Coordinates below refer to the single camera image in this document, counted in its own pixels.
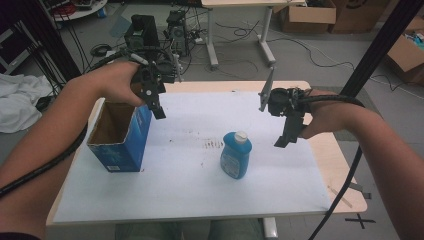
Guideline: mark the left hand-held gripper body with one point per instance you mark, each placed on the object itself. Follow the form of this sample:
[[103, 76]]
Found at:
[[166, 71]]

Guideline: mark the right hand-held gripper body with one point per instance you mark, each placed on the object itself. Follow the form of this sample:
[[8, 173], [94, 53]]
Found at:
[[286, 100]]

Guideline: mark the blue cardboard box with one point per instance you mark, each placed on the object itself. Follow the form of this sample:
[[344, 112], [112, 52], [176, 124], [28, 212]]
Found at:
[[130, 140]]

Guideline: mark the blue bottle with white cap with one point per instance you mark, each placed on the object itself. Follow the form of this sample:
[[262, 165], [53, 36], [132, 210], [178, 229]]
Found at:
[[235, 160]]

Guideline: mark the person's right hand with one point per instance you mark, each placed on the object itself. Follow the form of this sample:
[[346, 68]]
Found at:
[[326, 115]]

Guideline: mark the person's left hand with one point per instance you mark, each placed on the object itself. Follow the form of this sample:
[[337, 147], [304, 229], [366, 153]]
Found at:
[[113, 81]]

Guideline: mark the grey computer tower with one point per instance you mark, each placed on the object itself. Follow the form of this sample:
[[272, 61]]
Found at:
[[177, 31]]

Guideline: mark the black box device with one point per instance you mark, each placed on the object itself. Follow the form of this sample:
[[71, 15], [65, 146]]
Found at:
[[143, 31]]

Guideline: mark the brown cardboard box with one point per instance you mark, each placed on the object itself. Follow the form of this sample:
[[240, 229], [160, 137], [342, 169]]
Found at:
[[308, 16], [360, 15]]

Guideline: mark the white table leg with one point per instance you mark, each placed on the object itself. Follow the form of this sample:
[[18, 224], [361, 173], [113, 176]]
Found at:
[[270, 228]]

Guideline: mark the white desk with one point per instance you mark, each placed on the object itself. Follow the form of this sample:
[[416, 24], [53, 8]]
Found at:
[[240, 3]]

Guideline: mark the round white table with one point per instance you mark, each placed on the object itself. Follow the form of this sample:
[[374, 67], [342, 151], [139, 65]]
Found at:
[[83, 10]]

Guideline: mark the black stand pole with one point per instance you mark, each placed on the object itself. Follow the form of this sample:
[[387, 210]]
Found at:
[[380, 46]]

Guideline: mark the white sheet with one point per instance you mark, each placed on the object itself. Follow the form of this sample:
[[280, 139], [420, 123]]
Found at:
[[186, 193]]

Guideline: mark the black curtain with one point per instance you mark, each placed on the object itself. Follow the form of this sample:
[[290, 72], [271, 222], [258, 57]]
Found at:
[[50, 36]]

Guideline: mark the black tape cross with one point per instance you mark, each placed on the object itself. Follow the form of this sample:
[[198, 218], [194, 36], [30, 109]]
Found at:
[[360, 221]]

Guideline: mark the open cardboard box with contents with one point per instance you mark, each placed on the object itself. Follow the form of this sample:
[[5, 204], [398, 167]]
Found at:
[[405, 55]]

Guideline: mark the white cloth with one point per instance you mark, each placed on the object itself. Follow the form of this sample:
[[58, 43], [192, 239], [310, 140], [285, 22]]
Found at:
[[20, 100]]

